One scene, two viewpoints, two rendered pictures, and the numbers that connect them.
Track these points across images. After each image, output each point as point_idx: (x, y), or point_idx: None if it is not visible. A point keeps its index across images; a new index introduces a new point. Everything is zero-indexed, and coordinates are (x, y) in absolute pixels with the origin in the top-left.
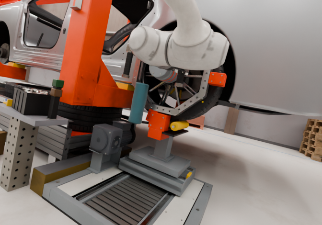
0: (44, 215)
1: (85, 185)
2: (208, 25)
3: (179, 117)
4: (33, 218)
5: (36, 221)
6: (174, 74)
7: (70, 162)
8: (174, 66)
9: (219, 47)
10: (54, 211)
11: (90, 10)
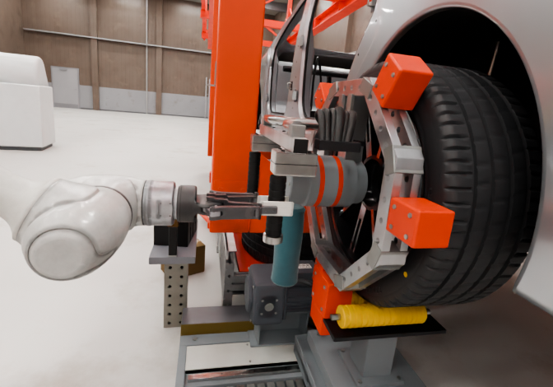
0: (160, 379)
1: (217, 360)
2: (26, 202)
3: (369, 294)
4: (150, 375)
5: (147, 383)
6: (328, 194)
7: (227, 312)
8: (188, 218)
9: (22, 252)
10: (172, 380)
11: (219, 84)
